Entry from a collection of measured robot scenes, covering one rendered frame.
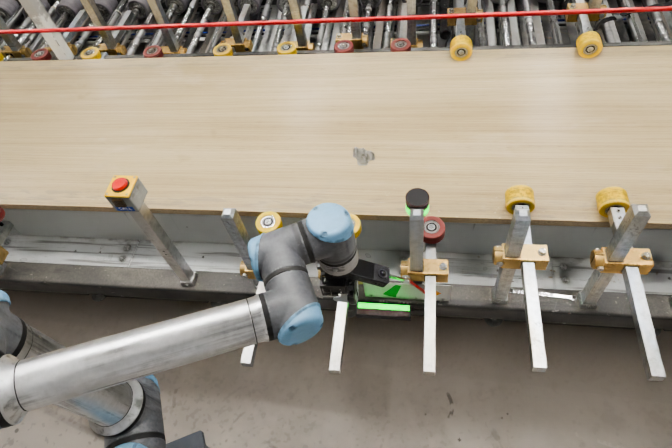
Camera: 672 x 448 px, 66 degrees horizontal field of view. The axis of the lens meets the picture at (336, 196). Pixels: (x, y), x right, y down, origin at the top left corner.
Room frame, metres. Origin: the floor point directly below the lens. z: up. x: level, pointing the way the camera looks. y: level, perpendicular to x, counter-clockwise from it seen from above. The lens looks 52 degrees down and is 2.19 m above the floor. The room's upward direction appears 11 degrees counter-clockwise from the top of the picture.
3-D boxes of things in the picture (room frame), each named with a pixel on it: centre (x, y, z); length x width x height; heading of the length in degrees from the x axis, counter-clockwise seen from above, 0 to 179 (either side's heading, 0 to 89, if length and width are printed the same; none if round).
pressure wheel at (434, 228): (0.82, -0.26, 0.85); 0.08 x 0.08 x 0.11
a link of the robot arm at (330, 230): (0.60, 0.03, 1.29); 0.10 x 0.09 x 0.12; 100
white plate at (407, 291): (0.70, -0.15, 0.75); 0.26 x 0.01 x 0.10; 74
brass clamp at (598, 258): (0.57, -0.69, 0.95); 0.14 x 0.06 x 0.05; 74
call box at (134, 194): (0.93, 0.54, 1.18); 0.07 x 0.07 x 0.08; 74
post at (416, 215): (0.72, -0.19, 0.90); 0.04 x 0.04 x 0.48; 74
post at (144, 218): (0.93, 0.54, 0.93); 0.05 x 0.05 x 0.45; 74
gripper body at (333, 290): (0.60, 0.03, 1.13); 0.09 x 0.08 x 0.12; 75
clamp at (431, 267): (0.71, -0.21, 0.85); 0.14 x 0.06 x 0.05; 74
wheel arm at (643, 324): (0.52, -0.69, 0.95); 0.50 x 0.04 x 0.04; 164
